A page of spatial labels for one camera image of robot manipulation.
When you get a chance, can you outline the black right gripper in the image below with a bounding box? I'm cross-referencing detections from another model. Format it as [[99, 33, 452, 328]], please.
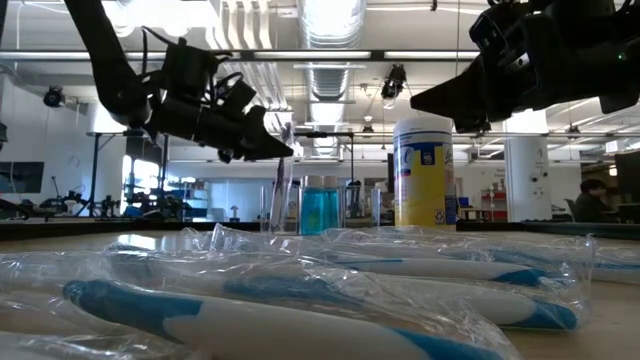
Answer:
[[410, 4, 564, 134]]

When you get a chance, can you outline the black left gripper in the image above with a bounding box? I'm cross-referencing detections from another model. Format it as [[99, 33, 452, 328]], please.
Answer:
[[197, 99, 295, 164]]

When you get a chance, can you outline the pink white toothbrush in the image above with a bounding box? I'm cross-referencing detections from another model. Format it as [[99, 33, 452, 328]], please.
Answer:
[[268, 121, 297, 236]]

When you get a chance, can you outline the small teal mouthwash bottle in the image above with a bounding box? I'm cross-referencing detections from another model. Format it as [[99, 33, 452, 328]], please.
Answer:
[[298, 174, 327, 236], [323, 174, 343, 236]]

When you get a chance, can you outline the blue white toothbrush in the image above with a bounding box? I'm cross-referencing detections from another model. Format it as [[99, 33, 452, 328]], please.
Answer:
[[377, 228, 596, 264], [259, 227, 469, 266], [209, 224, 576, 291], [107, 242, 594, 334], [49, 269, 524, 360], [374, 234, 640, 285]]

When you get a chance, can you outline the blue storage shelf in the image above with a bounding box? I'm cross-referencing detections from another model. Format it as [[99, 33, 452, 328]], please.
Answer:
[[167, 177, 210, 220]]

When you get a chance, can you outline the white round column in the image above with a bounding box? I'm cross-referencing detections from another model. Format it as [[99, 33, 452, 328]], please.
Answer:
[[503, 110, 551, 224]]

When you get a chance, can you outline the red storage shelf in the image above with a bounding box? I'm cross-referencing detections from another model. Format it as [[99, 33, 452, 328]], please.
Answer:
[[480, 188, 509, 222]]

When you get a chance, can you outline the yellow white disinfecting wipes canister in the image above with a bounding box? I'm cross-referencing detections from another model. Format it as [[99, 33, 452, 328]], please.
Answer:
[[392, 116, 458, 237]]

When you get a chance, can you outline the person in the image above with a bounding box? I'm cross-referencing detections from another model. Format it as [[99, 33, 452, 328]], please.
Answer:
[[573, 178, 621, 225]]

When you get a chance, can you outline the black desk monitor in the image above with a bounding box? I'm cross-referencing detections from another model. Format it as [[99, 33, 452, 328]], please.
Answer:
[[613, 149, 640, 225]]

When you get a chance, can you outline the black ceiling spotlight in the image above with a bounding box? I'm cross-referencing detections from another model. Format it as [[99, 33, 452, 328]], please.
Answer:
[[42, 85, 66, 109]]

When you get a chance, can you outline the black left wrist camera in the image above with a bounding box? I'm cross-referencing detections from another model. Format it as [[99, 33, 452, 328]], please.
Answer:
[[227, 78, 257, 115]]

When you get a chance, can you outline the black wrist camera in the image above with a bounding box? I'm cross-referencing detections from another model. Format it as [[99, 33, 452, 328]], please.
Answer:
[[227, 78, 257, 115], [468, 5, 525, 65]]

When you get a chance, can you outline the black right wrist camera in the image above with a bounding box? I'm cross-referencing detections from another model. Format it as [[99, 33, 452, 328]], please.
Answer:
[[468, 5, 525, 65]]

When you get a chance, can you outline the black hanging camera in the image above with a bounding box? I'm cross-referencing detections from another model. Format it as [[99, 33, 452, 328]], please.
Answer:
[[379, 63, 408, 101]]

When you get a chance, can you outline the silver ceiling air duct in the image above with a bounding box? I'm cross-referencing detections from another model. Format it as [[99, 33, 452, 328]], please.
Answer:
[[294, 0, 369, 126]]

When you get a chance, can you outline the black aluminium table frame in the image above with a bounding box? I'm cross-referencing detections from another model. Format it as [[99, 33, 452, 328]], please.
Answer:
[[0, 218, 640, 242]]

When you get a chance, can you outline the dark wall screen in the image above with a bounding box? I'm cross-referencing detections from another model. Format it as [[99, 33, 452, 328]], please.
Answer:
[[0, 160, 45, 195]]

